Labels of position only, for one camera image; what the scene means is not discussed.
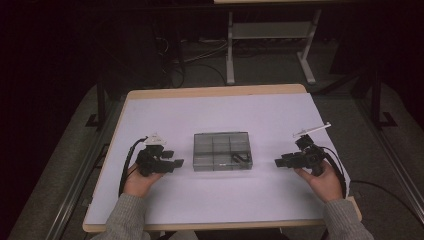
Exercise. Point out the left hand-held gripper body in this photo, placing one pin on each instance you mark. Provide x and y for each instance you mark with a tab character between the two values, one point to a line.
150	161

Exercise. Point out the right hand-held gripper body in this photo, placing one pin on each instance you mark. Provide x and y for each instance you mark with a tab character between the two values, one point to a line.
310	156

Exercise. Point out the clear plastic compartment box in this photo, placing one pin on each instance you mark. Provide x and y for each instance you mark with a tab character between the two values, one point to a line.
216	146

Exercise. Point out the person's left hand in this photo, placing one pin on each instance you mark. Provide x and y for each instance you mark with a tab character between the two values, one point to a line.
141	185

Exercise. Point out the person's right hand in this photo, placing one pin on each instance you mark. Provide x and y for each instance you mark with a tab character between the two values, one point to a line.
325	186

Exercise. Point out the white paper sheet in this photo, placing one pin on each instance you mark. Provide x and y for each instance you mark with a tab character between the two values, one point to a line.
216	113

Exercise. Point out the black metal stand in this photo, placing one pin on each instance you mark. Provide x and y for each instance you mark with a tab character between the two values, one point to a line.
376	100
101	106

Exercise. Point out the wooden table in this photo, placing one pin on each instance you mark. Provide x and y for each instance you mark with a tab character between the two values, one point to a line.
216	90

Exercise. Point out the aluminium floor rail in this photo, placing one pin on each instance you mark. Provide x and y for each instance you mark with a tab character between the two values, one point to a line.
80	180
393	156

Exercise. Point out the white metal desk frame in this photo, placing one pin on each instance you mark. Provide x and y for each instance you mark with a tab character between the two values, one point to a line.
270	30

